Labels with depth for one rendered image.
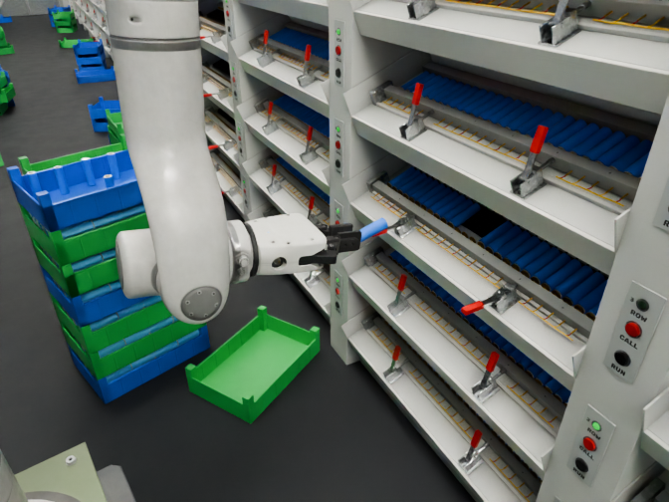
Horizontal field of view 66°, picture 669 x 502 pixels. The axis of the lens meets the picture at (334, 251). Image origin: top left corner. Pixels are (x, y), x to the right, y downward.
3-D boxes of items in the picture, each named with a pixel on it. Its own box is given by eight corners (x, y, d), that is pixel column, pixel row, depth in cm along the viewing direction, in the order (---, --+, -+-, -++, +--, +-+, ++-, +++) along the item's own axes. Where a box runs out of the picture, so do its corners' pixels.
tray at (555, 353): (576, 396, 71) (573, 357, 65) (355, 217, 117) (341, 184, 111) (679, 312, 74) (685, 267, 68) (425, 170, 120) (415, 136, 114)
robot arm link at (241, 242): (236, 239, 64) (259, 237, 65) (215, 211, 70) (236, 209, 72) (234, 297, 67) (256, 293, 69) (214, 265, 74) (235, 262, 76)
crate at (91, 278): (71, 299, 110) (61, 267, 106) (38, 262, 122) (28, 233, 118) (194, 248, 128) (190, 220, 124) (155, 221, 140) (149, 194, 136)
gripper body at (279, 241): (253, 242, 65) (332, 233, 70) (228, 210, 72) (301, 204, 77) (251, 293, 68) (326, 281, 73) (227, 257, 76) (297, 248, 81)
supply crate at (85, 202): (50, 233, 102) (38, 195, 98) (17, 201, 114) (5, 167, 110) (185, 189, 120) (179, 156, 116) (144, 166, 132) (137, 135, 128)
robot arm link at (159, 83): (232, 50, 47) (242, 323, 61) (188, 31, 59) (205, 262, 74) (127, 51, 43) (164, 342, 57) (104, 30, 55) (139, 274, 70)
